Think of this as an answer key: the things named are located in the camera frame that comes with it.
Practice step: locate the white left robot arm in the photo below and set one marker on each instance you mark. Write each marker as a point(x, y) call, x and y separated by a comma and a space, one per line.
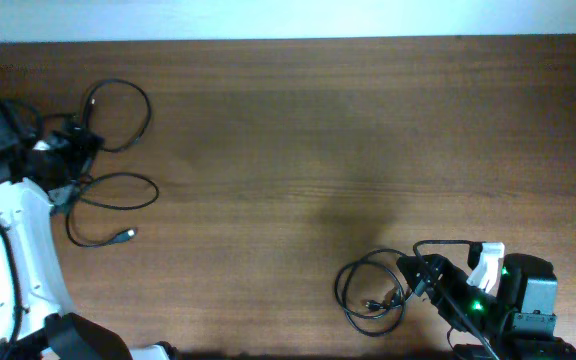
point(37, 315)

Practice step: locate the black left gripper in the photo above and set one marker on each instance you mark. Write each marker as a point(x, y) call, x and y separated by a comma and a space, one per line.
point(74, 151)

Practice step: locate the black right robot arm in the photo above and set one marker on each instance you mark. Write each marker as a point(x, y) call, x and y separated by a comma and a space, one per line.
point(518, 321)

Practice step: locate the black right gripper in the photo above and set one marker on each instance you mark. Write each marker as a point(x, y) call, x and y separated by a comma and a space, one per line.
point(454, 275)

